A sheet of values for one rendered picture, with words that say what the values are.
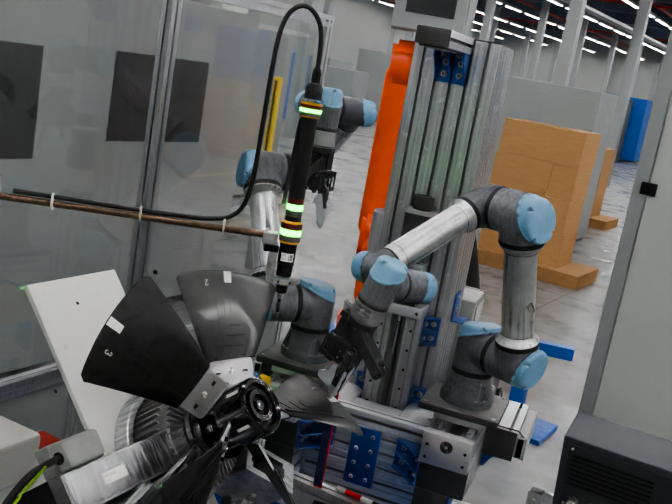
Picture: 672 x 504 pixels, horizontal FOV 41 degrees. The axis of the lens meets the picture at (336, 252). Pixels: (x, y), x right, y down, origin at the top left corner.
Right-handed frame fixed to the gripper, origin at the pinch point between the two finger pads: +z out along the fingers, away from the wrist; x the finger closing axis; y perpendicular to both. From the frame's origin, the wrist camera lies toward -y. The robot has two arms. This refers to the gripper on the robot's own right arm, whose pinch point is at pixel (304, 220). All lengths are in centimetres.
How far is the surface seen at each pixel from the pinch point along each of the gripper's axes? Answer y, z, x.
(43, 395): -41, 54, 46
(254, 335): -48, 17, -19
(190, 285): -50, 10, -2
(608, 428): -14, 23, -89
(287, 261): -52, -2, -26
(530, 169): 741, 37, 146
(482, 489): 201, 148, -12
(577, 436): -21, 25, -85
